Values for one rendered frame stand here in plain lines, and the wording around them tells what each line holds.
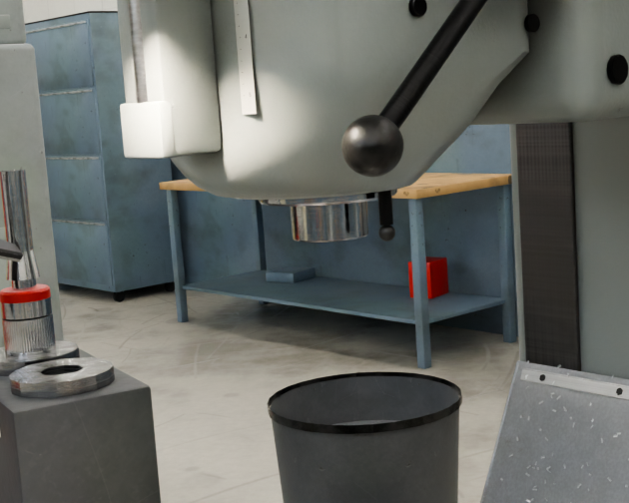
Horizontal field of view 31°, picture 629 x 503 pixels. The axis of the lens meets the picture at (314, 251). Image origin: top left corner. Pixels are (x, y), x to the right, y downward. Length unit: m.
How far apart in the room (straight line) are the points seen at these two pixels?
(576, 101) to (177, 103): 0.24
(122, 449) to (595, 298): 0.43
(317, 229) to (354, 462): 1.93
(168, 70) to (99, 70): 7.32
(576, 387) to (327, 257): 6.12
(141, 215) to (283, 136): 7.48
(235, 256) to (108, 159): 1.10
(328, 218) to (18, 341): 0.49
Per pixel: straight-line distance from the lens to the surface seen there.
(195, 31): 0.62
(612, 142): 1.01
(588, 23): 0.70
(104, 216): 7.96
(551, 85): 0.70
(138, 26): 0.61
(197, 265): 8.29
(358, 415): 3.02
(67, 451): 0.98
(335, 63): 0.59
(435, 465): 2.67
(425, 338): 5.53
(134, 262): 8.06
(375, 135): 0.54
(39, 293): 1.09
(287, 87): 0.59
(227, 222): 7.92
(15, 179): 1.08
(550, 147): 1.04
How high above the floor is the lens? 1.37
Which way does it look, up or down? 8 degrees down
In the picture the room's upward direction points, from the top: 4 degrees counter-clockwise
